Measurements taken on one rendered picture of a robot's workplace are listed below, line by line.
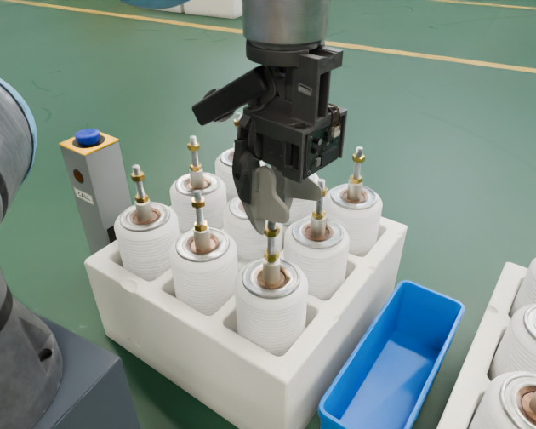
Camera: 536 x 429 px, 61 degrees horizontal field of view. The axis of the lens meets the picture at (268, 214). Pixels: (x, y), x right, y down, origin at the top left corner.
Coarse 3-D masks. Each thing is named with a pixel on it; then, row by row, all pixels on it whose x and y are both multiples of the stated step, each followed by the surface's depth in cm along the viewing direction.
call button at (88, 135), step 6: (78, 132) 76; (84, 132) 76; (90, 132) 76; (96, 132) 76; (78, 138) 75; (84, 138) 75; (90, 138) 75; (96, 138) 76; (84, 144) 76; (90, 144) 76
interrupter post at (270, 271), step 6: (264, 258) 57; (264, 264) 56; (270, 264) 56; (276, 264) 56; (264, 270) 57; (270, 270) 56; (276, 270) 56; (264, 276) 57; (270, 276) 57; (276, 276) 57; (270, 282) 57; (276, 282) 58
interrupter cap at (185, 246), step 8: (192, 232) 66; (216, 232) 66; (224, 232) 66; (184, 240) 64; (192, 240) 65; (216, 240) 64; (224, 240) 64; (176, 248) 63; (184, 248) 63; (192, 248) 63; (208, 248) 63; (216, 248) 63; (224, 248) 63; (184, 256) 61; (192, 256) 62; (200, 256) 61; (208, 256) 62; (216, 256) 61
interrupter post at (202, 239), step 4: (208, 228) 62; (196, 232) 62; (200, 232) 61; (204, 232) 62; (208, 232) 62; (196, 236) 62; (200, 236) 62; (204, 236) 62; (208, 236) 63; (196, 240) 62; (200, 240) 62; (204, 240) 62; (208, 240) 63; (196, 244) 63; (200, 244) 63; (204, 244) 63; (208, 244) 63; (200, 248) 63; (204, 248) 63
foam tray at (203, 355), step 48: (384, 240) 76; (96, 288) 74; (144, 288) 67; (384, 288) 81; (144, 336) 72; (192, 336) 62; (240, 336) 60; (336, 336) 65; (192, 384) 70; (240, 384) 61; (288, 384) 54
